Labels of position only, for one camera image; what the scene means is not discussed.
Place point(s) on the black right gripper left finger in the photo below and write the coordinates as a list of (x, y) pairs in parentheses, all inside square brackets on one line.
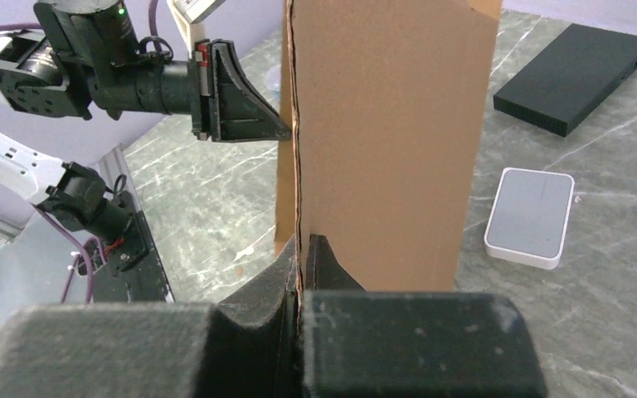
[(242, 346)]

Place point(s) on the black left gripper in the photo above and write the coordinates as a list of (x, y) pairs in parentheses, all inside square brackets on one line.
[(239, 113)]

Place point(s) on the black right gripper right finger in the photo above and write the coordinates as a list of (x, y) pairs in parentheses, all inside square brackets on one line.
[(357, 343)]

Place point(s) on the brown cardboard box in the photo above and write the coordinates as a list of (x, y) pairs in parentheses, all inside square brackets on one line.
[(386, 101)]

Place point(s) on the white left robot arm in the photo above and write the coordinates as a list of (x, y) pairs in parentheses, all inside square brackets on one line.
[(83, 53)]

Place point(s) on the white grey router box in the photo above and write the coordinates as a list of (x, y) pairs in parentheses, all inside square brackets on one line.
[(529, 217)]

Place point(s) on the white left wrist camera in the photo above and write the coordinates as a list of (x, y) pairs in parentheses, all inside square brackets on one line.
[(189, 16)]

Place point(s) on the black flat network switch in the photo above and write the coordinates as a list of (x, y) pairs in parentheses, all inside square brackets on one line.
[(569, 78)]

